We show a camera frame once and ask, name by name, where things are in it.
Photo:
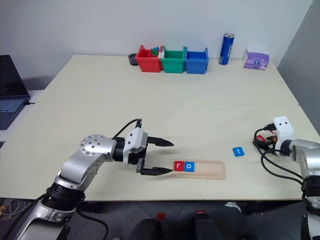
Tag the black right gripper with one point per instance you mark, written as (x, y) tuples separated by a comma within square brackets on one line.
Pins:
[(271, 145)]

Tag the blue drink can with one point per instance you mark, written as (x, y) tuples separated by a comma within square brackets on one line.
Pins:
[(226, 50)]

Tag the dark rounded shape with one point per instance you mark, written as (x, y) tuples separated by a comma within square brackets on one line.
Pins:
[(146, 230), (207, 227)]

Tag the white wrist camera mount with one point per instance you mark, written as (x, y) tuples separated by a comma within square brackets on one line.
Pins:
[(135, 137), (283, 130)]

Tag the green toy brick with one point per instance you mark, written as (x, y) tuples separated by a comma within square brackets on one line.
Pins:
[(154, 52)]

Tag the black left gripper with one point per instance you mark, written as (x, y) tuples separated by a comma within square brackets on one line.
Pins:
[(134, 158)]

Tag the dark laptop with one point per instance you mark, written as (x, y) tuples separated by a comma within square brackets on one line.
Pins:
[(11, 92)]

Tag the red plastic bin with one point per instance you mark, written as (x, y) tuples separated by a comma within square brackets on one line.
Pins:
[(147, 62)]

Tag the blue toy brick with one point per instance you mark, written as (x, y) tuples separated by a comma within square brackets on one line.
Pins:
[(157, 48)]

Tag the purple tissue box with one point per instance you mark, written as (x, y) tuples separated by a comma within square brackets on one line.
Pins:
[(256, 58)]

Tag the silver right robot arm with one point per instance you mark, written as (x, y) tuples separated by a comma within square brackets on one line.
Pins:
[(308, 160)]

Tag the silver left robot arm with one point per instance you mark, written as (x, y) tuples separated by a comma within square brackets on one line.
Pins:
[(75, 162)]

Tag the green plastic bin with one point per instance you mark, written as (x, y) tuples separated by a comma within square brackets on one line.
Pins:
[(172, 63)]

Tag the blue plastic bin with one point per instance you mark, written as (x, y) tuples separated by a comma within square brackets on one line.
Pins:
[(196, 63)]

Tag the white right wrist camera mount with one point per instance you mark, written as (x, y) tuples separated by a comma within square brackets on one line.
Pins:
[(283, 130)]

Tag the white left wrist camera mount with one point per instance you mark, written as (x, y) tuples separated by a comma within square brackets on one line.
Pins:
[(135, 137)]

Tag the blue letter block o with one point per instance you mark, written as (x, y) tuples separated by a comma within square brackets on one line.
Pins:
[(189, 166)]

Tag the dark grey round cup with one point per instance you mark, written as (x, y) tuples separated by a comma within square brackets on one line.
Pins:
[(132, 59)]

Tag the white crumpled object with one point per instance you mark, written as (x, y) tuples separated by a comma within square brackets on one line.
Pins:
[(233, 207)]

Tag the blue letter block t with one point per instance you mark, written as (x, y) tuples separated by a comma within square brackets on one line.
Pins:
[(238, 151)]

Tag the white toy brick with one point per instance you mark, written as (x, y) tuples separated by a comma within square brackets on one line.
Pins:
[(161, 54)]

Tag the red letter block b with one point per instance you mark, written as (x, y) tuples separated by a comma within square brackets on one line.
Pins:
[(260, 138)]

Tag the small red floor marker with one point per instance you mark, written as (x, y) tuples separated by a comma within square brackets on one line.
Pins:
[(161, 216)]

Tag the wooden letter tray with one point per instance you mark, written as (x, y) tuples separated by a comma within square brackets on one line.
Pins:
[(210, 171)]

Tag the red letter block r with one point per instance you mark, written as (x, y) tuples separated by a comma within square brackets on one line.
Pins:
[(179, 166)]

